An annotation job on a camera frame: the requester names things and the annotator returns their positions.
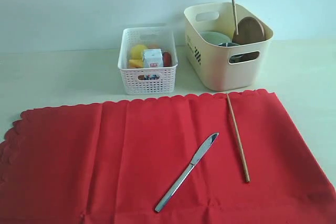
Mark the yellow lemon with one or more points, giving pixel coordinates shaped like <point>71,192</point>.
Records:
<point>137,51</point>

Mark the brown clay plate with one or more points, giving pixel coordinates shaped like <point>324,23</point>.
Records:
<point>250,30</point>

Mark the red scalloped cloth mat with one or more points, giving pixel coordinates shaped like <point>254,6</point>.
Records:
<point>112,162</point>

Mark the steel table knife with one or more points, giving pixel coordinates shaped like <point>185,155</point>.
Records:
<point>201,151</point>

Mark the blue white milk carton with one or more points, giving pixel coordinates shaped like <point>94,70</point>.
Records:
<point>152,58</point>

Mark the red sausage piece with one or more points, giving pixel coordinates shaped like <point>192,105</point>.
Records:
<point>167,59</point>

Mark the yellow cheese wedge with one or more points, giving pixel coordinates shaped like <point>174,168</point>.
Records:
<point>135,64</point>

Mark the pale green ceramic bowl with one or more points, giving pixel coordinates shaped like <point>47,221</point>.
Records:
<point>215,38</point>

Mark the stainless steel cup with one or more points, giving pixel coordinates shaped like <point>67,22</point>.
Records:
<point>228,44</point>

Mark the cream plastic bin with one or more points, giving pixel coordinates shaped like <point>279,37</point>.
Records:
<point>221,68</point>

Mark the brown egg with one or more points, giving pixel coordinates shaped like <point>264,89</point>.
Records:
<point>154,47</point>

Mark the wooden chopstick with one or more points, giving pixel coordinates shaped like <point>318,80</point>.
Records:
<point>239,143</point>
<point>235,16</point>

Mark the white perforated plastic basket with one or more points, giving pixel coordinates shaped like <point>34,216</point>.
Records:
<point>147,80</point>

